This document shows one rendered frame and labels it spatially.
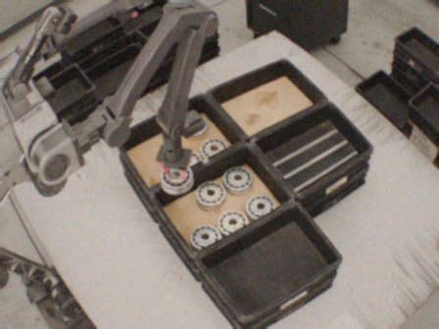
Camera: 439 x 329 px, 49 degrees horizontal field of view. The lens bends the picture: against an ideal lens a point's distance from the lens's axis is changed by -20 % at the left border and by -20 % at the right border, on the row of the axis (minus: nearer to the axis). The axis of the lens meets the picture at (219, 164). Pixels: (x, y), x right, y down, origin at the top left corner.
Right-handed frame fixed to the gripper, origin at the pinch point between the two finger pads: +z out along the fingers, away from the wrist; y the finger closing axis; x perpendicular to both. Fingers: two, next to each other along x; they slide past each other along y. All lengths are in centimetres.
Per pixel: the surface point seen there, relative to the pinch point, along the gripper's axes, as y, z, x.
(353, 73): -60, 101, -182
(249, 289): -29.8, 22.4, 24.9
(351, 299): -68, 34, 18
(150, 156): 18.4, 22.4, -21.8
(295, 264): -42.9, 22.0, 12.6
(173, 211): 2.7, 22.5, 0.0
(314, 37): -30, 79, -185
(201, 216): -7.0, 22.3, -0.3
